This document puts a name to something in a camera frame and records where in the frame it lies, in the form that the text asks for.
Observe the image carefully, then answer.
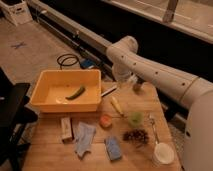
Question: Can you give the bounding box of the white dish brush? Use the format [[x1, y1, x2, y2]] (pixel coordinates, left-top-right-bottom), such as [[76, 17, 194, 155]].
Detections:
[[101, 85, 117, 97]]

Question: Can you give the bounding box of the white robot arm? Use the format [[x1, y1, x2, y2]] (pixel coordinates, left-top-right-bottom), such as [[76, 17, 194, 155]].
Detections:
[[106, 36, 213, 171]]

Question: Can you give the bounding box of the metal cup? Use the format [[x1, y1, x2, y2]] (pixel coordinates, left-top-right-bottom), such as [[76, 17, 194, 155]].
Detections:
[[133, 81, 144, 93]]

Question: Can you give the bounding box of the green plastic cup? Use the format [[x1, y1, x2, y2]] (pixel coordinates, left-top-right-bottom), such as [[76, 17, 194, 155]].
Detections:
[[129, 112, 143, 128]]

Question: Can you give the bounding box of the blue device on floor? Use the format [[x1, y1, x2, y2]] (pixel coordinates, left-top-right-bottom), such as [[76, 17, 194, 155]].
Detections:
[[80, 59, 94, 69]]

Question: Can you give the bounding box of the orange round fruit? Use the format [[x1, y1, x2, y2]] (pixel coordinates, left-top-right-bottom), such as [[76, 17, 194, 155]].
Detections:
[[99, 114, 112, 128]]

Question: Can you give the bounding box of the yellow plastic bin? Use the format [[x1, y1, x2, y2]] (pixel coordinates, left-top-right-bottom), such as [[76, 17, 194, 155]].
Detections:
[[30, 69, 101, 113]]

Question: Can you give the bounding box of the blue grey cloth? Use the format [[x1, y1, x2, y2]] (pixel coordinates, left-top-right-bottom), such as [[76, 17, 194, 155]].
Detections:
[[75, 122, 96, 158]]

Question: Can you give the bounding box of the dark grape bunch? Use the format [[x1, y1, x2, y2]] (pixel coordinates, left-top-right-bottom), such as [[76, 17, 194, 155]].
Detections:
[[123, 129, 149, 144]]

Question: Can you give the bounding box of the metal spoon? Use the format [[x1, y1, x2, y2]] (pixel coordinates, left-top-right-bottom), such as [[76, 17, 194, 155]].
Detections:
[[149, 114, 159, 144]]

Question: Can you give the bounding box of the small wooden block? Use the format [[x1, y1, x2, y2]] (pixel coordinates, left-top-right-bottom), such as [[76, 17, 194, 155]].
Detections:
[[61, 117, 73, 141]]

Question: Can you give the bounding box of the blue sponge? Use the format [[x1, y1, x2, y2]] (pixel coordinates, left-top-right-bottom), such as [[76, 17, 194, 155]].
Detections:
[[104, 136, 122, 161]]

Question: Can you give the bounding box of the white bowl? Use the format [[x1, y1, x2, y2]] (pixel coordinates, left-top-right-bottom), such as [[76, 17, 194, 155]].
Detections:
[[152, 143, 175, 165]]

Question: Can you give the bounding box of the black chair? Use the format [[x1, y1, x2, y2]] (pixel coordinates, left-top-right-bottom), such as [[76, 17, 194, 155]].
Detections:
[[0, 67, 38, 171]]

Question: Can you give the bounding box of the white cardboard box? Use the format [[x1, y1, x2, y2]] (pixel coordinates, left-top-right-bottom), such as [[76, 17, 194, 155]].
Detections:
[[0, 0, 32, 26]]

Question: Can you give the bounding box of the black coiled cable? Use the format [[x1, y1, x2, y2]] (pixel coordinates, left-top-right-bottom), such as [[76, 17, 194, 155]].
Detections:
[[56, 53, 81, 70]]

